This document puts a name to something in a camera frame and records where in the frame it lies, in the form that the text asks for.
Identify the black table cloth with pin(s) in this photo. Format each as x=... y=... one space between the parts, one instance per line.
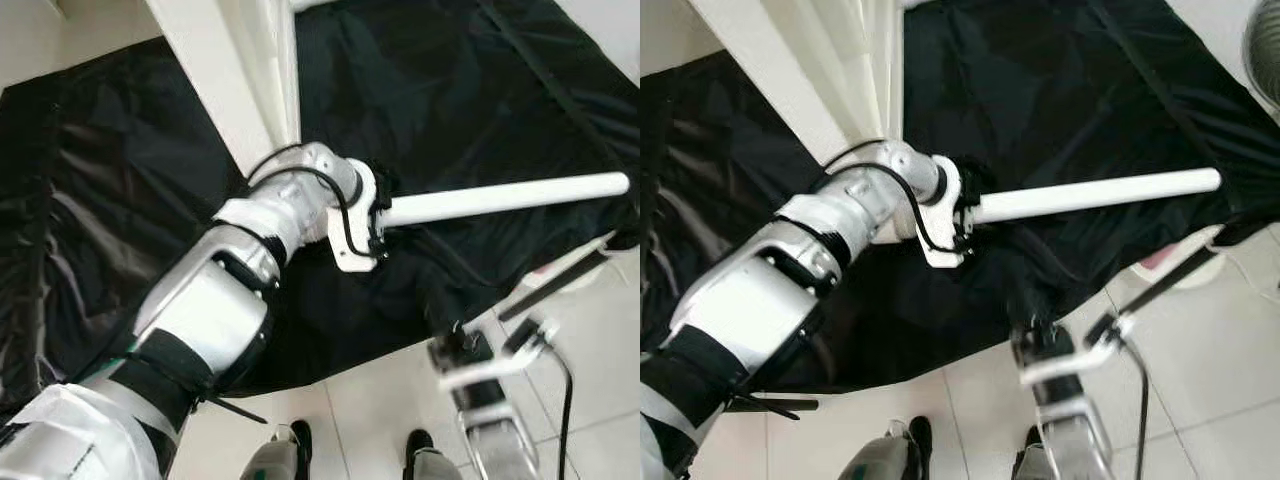
x=450 y=80
x=1050 y=80

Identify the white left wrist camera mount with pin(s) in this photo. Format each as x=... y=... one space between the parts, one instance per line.
x=940 y=235
x=350 y=240

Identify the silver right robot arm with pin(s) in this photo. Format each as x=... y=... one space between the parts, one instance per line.
x=495 y=430
x=1075 y=435

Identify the black metal table leg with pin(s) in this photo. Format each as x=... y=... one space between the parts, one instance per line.
x=550 y=288
x=1150 y=295

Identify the pink rounded object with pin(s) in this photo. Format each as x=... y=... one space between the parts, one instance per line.
x=1157 y=259
x=547 y=271

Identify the black left robot foot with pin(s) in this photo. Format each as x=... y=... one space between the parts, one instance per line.
x=301 y=445
x=920 y=440

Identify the white round basin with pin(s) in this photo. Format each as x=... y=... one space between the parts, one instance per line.
x=1195 y=265
x=600 y=270

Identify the white plastic children table top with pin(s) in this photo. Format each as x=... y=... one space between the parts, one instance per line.
x=800 y=50
x=230 y=60

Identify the white round floor fan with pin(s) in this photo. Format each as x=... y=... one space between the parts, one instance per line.
x=1265 y=50

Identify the grey robot leg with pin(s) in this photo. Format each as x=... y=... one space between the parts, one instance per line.
x=882 y=458
x=438 y=467
x=1045 y=465
x=268 y=460

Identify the grey right robot leg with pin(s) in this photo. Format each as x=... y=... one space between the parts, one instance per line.
x=1045 y=465
x=438 y=467

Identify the grey left robot leg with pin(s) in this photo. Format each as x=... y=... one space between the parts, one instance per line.
x=882 y=458
x=268 y=460

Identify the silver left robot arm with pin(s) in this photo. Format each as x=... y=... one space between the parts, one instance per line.
x=760 y=300
x=210 y=320

